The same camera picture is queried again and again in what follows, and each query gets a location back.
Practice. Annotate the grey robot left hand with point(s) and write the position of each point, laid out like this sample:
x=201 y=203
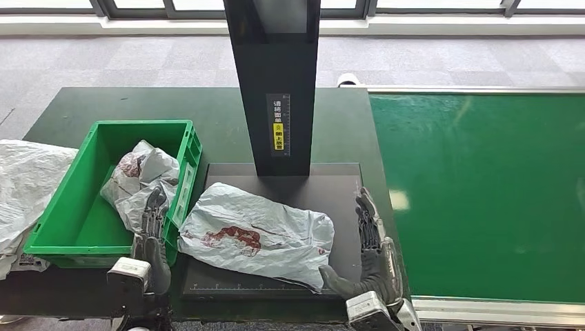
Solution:
x=157 y=265

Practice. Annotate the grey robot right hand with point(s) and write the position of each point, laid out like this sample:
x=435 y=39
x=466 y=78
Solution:
x=379 y=269

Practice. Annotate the small plain grey parcel bag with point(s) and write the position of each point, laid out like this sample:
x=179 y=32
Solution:
x=151 y=169

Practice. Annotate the long grey parcel red print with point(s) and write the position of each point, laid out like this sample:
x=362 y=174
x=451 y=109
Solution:
x=256 y=219

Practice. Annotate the green conveyor belt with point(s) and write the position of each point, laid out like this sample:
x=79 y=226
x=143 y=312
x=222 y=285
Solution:
x=480 y=182

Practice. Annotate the white conveyor roller end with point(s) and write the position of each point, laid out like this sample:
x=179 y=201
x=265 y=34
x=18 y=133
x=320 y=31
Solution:
x=348 y=80

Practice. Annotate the white crate label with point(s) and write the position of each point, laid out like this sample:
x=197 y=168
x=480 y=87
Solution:
x=184 y=196

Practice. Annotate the green plastic crate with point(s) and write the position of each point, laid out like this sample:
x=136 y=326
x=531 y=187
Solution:
x=77 y=219

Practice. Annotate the crumpled white woven sack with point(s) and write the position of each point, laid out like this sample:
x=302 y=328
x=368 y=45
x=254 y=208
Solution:
x=27 y=182

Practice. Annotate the black and yellow column sticker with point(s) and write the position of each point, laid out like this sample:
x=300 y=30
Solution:
x=278 y=125

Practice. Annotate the black scanner column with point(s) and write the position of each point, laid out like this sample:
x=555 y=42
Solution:
x=273 y=68

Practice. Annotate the white window sill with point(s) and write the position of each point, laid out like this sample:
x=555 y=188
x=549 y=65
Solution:
x=411 y=26

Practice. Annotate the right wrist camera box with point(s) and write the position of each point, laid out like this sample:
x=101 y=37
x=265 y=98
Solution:
x=370 y=313

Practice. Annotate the black scanner base plate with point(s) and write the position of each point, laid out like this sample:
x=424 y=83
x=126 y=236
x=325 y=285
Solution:
x=205 y=283

